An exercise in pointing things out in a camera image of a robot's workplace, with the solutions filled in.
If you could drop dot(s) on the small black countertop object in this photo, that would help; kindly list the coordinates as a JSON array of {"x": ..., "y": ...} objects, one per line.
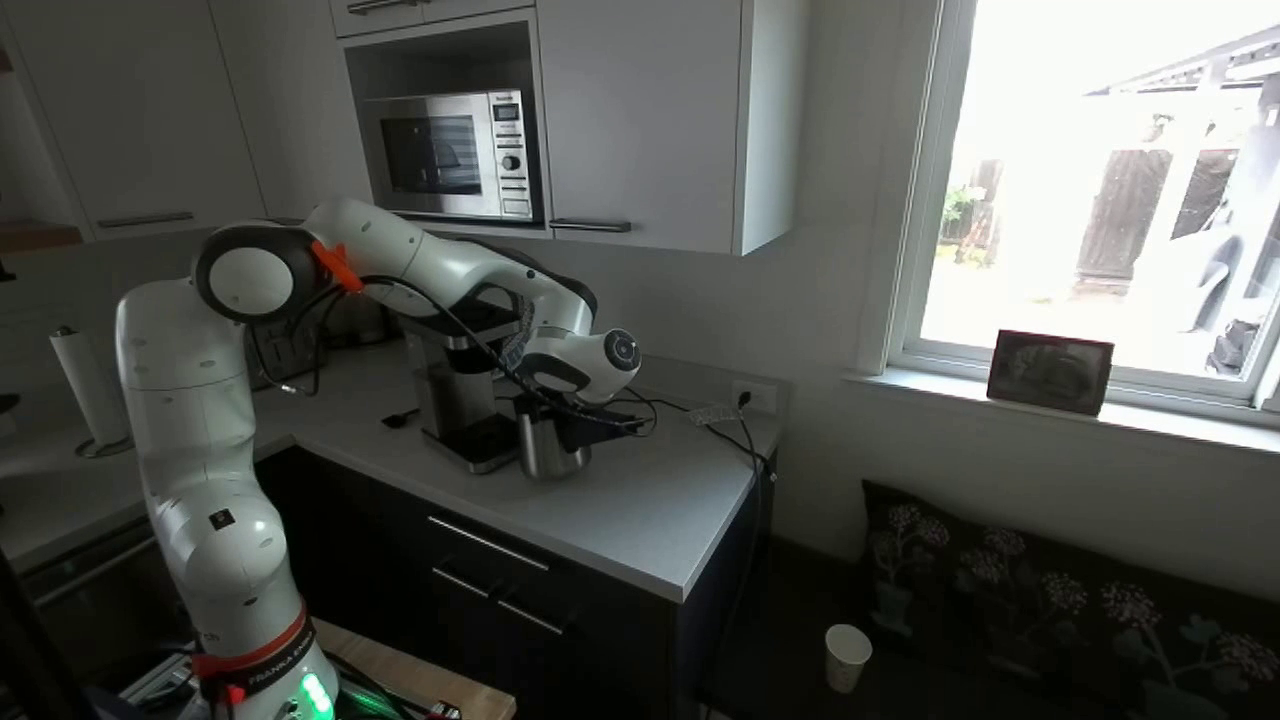
[{"x": 400, "y": 417}]

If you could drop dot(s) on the white wall outlet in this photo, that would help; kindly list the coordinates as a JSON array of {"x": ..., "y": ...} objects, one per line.
[{"x": 753, "y": 399}]

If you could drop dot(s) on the wooden robot platform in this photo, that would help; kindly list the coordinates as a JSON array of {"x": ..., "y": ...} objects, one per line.
[{"x": 426, "y": 673}]

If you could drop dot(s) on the white paper cup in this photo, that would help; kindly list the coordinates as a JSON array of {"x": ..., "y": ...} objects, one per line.
[{"x": 844, "y": 663}]

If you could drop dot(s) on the white microwave niche cabinet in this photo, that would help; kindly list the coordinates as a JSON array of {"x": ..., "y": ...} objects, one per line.
[{"x": 400, "y": 25}]

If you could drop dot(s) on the white wall cabinet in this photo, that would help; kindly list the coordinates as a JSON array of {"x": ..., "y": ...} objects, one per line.
[
  {"x": 132, "y": 105},
  {"x": 641, "y": 123}
]

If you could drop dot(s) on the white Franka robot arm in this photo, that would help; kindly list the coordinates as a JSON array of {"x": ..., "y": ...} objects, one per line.
[{"x": 202, "y": 442}]

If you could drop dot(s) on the wooden wall shelf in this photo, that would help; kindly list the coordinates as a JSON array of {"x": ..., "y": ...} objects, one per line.
[{"x": 33, "y": 238}]

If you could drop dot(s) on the dark floral cushion bench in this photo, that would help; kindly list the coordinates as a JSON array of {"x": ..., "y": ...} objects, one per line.
[{"x": 1043, "y": 615}]

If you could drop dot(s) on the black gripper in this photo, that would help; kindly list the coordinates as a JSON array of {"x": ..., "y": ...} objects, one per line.
[{"x": 601, "y": 421}]

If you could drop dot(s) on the black and steel coffee machine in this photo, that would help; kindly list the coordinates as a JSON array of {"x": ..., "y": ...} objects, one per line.
[{"x": 461, "y": 395}]

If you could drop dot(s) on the silver microwave oven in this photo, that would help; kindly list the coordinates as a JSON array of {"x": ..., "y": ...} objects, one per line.
[{"x": 444, "y": 153}]

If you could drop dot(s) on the black drawer cabinet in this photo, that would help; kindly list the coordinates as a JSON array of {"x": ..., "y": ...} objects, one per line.
[{"x": 400, "y": 561}]

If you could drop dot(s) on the dark countertop appliance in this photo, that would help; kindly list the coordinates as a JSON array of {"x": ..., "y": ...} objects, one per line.
[{"x": 361, "y": 330}]

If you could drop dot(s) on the dark picture frame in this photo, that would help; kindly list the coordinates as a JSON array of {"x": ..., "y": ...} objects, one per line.
[{"x": 1051, "y": 372}]

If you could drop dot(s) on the white window frame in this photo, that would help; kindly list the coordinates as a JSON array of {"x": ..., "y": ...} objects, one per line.
[{"x": 921, "y": 202}]

